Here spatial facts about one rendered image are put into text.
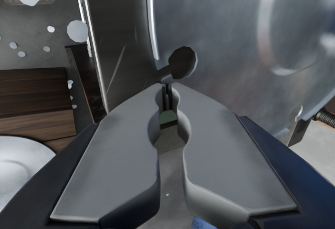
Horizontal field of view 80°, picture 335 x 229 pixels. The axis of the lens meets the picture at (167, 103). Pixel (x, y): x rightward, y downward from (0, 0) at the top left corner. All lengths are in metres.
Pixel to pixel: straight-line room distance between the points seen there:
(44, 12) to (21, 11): 0.07
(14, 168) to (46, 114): 0.18
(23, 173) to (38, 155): 0.07
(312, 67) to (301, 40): 0.06
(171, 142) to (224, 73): 0.24
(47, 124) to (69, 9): 0.45
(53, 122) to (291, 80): 0.57
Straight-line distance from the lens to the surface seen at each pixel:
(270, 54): 0.18
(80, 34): 0.25
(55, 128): 0.65
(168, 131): 0.36
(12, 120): 0.64
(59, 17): 0.90
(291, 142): 0.41
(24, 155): 0.70
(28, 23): 0.90
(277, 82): 0.22
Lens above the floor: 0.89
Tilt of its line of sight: 49 degrees down
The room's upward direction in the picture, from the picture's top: 137 degrees clockwise
